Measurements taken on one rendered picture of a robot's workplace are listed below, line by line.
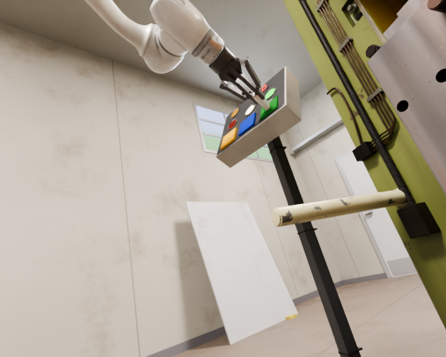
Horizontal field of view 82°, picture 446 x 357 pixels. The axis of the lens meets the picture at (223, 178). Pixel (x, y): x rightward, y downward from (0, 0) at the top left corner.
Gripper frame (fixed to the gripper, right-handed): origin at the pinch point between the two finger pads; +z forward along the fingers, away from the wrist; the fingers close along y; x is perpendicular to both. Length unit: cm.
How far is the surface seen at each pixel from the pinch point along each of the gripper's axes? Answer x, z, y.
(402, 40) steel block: -13.8, 4.1, 37.3
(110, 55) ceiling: 261, -92, -220
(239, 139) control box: -5.3, 4.0, -13.6
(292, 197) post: -19.6, 27.1, -8.7
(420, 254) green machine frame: -35, 53, 16
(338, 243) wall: 185, 386, -170
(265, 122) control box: -5.5, 4.6, -1.8
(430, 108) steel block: -27.1, 13.1, 34.8
